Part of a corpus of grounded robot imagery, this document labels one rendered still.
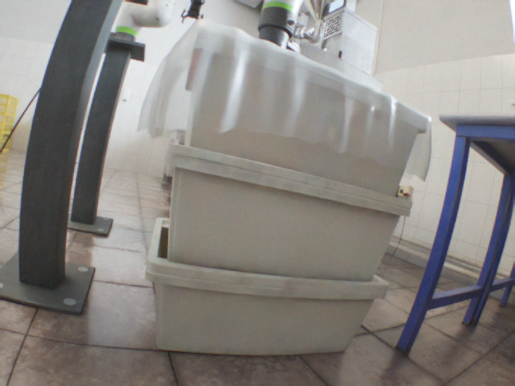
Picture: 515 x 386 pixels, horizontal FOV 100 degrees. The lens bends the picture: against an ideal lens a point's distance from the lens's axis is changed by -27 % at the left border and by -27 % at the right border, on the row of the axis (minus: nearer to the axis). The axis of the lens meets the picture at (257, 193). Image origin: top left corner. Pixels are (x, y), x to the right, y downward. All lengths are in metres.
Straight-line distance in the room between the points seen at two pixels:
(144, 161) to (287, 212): 4.40
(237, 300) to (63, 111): 0.61
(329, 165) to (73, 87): 0.65
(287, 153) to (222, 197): 0.16
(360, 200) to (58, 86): 0.78
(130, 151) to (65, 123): 4.15
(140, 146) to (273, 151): 4.38
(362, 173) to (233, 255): 0.35
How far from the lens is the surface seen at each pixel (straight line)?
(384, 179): 0.74
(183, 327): 0.67
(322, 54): 1.32
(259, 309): 0.67
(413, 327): 0.97
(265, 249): 0.62
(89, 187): 1.49
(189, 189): 0.55
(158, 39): 5.25
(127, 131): 4.92
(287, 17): 0.77
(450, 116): 0.94
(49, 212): 0.81
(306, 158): 0.62
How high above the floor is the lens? 0.44
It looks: 4 degrees down
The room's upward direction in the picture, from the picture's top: 13 degrees clockwise
